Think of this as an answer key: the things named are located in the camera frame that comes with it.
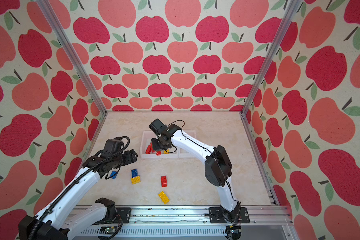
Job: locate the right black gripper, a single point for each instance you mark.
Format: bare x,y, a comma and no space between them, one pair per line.
155,148

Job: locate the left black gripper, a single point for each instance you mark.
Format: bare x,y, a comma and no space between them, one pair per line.
129,156

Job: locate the blue lego brick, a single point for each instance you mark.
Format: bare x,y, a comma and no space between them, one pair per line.
134,173
113,174

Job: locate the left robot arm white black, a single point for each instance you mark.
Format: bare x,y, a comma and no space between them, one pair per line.
51,222

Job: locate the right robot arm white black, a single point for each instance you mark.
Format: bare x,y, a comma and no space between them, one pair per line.
218,167

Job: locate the yellow lego brick bottom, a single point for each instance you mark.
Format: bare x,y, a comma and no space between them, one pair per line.
164,198

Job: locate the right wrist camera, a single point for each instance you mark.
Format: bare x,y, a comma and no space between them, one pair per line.
157,127

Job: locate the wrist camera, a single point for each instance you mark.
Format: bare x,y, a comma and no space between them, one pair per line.
112,146
157,127

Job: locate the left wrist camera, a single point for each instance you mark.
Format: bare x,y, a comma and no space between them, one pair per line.
112,146

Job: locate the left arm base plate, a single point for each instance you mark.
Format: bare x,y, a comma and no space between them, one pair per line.
120,215

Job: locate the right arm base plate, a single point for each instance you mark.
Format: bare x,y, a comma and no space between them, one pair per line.
219,215

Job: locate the aluminium front rail frame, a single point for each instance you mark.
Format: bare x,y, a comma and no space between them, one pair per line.
194,223

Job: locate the left aluminium corner post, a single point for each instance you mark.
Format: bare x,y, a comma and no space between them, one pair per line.
59,31

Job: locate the aluminium corner post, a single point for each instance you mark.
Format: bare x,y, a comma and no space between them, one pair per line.
274,47
59,31

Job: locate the right aluminium corner post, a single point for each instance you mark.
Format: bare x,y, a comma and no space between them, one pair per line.
274,47

